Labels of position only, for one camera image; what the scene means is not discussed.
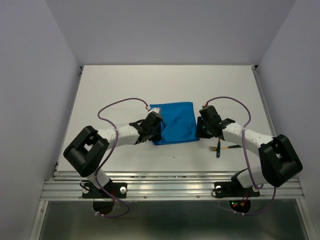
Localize gold spoon green handle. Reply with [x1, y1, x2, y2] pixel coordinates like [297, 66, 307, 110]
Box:
[216, 139, 221, 158]

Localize blue cloth napkin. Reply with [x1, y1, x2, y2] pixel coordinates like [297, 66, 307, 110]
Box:
[150, 101, 200, 146]

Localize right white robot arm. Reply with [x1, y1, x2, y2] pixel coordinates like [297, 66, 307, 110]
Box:
[196, 105, 303, 198]

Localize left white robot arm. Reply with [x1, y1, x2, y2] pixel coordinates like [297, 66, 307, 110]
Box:
[63, 107, 163, 198]

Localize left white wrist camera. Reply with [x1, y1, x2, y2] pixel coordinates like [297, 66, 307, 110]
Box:
[146, 106, 161, 115]

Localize gold fork green handle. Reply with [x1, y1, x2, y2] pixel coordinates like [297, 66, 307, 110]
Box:
[208, 145, 242, 152]

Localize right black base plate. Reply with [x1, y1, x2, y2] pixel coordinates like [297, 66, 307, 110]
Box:
[211, 181, 260, 199]

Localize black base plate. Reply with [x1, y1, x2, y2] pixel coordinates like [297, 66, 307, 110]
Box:
[211, 181, 260, 199]
[79, 181, 128, 199]

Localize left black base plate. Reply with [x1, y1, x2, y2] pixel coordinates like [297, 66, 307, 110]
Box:
[79, 181, 128, 199]

